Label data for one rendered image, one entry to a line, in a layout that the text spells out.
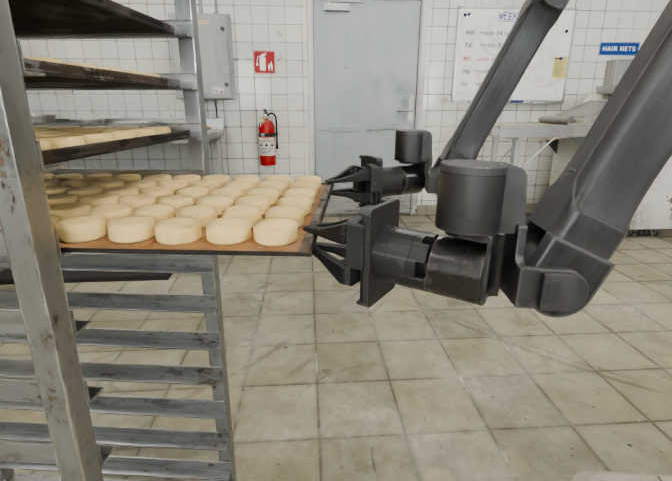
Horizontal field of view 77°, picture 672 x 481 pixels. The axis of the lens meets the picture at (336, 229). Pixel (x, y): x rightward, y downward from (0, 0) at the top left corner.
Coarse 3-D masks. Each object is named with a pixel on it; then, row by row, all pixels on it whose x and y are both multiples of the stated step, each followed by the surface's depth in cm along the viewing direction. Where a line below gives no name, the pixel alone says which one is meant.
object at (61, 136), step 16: (48, 128) 71; (64, 128) 71; (80, 128) 71; (96, 128) 71; (112, 128) 71; (128, 128) 74; (144, 128) 71; (160, 128) 74; (48, 144) 47; (64, 144) 50; (80, 144) 52
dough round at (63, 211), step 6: (66, 204) 56; (72, 204) 56; (78, 204) 56; (84, 204) 56; (54, 210) 53; (60, 210) 53; (66, 210) 53; (72, 210) 53; (78, 210) 54; (84, 210) 54; (60, 216) 52; (66, 216) 53; (72, 216) 53
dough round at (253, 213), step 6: (228, 210) 53; (234, 210) 53; (240, 210) 53; (246, 210) 53; (252, 210) 53; (258, 210) 53; (222, 216) 53; (228, 216) 52; (234, 216) 51; (240, 216) 51; (246, 216) 51; (252, 216) 52; (258, 216) 53; (252, 222) 52
